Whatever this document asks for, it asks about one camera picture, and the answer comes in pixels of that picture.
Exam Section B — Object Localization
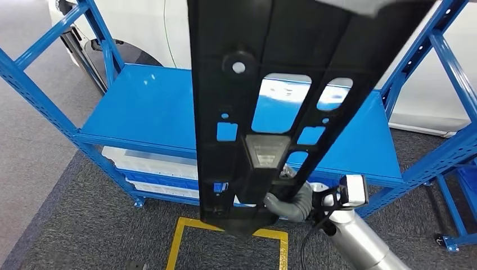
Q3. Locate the black plastic panel part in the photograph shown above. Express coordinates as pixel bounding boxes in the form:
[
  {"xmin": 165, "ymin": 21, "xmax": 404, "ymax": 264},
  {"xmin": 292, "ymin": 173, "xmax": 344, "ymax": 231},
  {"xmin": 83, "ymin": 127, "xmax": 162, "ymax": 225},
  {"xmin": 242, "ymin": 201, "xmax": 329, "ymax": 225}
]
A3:
[{"xmin": 187, "ymin": 0, "xmax": 437, "ymax": 237}]

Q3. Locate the blue metal shelf rack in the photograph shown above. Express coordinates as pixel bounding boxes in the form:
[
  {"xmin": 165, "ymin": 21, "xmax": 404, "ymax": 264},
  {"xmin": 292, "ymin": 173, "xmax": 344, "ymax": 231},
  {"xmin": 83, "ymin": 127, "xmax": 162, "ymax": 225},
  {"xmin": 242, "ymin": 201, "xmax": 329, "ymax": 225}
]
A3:
[{"xmin": 0, "ymin": 0, "xmax": 477, "ymax": 224}]

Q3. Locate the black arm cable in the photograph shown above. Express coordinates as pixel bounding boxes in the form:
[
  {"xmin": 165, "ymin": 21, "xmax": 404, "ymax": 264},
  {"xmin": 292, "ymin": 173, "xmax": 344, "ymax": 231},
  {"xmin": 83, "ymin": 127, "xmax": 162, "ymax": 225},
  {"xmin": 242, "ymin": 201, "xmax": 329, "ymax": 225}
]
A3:
[{"xmin": 300, "ymin": 208, "xmax": 336, "ymax": 270}]

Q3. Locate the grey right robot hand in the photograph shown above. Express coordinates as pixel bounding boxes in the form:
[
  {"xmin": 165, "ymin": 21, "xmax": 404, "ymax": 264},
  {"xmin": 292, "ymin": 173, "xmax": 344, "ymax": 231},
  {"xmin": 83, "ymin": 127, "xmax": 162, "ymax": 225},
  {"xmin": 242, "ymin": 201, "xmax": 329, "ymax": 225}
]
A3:
[{"xmin": 263, "ymin": 166, "xmax": 304, "ymax": 223}]

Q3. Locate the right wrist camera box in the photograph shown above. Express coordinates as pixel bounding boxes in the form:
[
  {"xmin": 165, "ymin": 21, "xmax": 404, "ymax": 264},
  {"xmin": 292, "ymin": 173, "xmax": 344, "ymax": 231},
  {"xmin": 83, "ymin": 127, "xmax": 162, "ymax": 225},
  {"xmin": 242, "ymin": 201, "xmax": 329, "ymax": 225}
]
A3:
[{"xmin": 322, "ymin": 174, "xmax": 370, "ymax": 210}]

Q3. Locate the white car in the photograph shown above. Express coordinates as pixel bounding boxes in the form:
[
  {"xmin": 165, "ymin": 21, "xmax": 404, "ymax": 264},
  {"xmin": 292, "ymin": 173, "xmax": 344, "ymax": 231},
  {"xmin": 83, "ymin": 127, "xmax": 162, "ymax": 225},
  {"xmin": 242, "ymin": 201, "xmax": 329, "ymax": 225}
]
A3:
[{"xmin": 48, "ymin": 0, "xmax": 477, "ymax": 138}]

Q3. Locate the yellow floor tape square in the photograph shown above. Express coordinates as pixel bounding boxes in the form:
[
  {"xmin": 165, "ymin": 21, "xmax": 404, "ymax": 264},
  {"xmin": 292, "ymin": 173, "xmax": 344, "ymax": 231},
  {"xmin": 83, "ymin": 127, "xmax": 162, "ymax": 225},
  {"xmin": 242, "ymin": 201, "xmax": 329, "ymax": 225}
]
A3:
[{"xmin": 165, "ymin": 217, "xmax": 290, "ymax": 270}]

